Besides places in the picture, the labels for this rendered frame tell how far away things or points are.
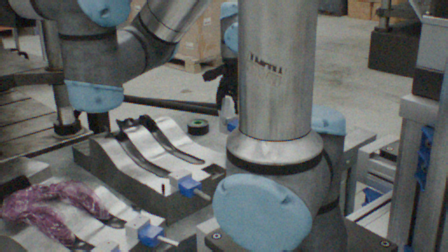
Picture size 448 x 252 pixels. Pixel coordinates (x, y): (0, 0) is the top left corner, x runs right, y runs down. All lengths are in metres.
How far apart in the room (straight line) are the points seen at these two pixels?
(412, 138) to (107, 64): 0.49
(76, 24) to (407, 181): 0.58
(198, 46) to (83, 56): 4.55
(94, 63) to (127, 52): 0.06
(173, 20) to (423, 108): 0.40
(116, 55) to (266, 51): 0.24
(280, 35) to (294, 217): 0.20
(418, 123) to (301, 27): 0.37
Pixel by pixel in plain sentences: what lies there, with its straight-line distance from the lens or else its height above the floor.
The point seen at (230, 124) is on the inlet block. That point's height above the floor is 0.94.
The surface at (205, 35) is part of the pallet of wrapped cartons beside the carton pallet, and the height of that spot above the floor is 0.39.
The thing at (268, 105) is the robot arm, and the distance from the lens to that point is 0.52.
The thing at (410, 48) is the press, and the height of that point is 0.30.
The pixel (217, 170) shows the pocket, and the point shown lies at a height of 0.87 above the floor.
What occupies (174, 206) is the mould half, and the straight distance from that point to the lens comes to 1.26.
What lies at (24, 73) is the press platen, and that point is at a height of 1.04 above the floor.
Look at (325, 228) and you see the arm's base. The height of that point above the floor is 1.10.
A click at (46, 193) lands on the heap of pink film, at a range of 1.31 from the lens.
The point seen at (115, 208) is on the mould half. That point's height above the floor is 0.86.
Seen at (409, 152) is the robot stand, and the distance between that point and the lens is 0.86.
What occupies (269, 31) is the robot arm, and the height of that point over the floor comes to 1.42.
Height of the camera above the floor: 1.53
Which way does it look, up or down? 23 degrees down
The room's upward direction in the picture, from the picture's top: 1 degrees counter-clockwise
